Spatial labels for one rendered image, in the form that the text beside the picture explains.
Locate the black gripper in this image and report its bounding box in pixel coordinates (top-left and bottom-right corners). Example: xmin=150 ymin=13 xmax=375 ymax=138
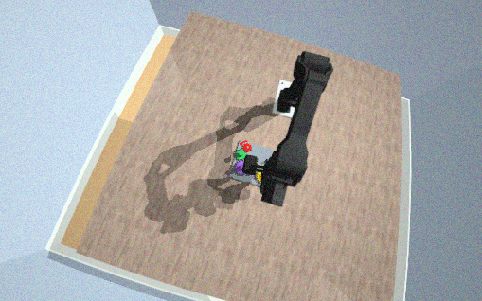
xmin=242 ymin=154 xmax=271 ymax=175

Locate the purple gear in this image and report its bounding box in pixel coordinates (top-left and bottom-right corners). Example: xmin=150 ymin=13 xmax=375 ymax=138
xmin=235 ymin=160 xmax=244 ymax=175

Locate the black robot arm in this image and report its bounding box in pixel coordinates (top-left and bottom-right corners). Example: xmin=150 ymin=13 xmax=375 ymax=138
xmin=260 ymin=51 xmax=333 ymax=207

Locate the green gear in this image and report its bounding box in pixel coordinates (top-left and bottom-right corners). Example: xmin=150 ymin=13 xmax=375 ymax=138
xmin=235 ymin=149 xmax=247 ymax=161

